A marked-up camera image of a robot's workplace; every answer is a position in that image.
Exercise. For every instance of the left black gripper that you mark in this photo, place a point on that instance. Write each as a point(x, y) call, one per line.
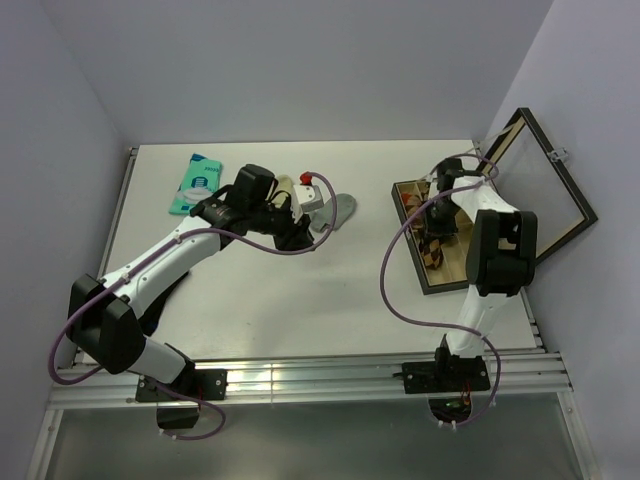
point(296, 235)

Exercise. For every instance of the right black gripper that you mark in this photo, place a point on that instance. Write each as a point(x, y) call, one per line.
point(433, 230)

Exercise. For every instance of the brown argyle sock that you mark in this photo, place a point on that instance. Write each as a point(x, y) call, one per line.
point(431, 253)

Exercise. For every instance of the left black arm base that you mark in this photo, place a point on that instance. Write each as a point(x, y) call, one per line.
point(183, 403)

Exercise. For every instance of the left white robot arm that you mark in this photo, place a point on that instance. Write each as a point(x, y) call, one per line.
point(107, 313)

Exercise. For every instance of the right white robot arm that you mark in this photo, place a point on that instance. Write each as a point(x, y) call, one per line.
point(501, 254)

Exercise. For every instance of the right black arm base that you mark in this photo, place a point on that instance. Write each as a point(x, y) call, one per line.
point(457, 377)

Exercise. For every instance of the rolled orange argyle sock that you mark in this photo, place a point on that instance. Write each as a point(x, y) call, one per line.
point(411, 203)

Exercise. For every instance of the cream ankle sock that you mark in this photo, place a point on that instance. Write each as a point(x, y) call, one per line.
point(283, 190)

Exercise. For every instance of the teal patterned sock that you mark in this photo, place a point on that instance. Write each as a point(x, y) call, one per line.
point(200, 181)

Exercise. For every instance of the grey ankle sock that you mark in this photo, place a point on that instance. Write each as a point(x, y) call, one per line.
point(322, 218)

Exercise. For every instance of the black compartment storage box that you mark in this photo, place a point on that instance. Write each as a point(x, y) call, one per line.
point(532, 177)

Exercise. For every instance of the black blue sock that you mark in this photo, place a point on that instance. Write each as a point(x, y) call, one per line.
point(150, 320)

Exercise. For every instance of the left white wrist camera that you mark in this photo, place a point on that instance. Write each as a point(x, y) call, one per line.
point(306, 198)

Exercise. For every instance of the aluminium frame rail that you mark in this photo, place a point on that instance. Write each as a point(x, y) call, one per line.
point(311, 380)

